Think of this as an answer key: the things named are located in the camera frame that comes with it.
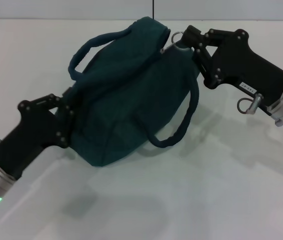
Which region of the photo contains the metal zipper pull ring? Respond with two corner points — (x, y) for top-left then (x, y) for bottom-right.
(160, 29), (184, 54)

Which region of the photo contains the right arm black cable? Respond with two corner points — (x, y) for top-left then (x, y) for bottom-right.
(236, 93), (275, 117)

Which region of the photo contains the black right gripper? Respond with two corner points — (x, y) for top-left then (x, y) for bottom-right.
(179, 24), (283, 109)

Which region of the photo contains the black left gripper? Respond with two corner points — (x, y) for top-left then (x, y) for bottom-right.
(0, 93), (75, 179)

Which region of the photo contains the dark teal fabric bag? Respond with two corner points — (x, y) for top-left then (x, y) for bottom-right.
(62, 16), (202, 168)

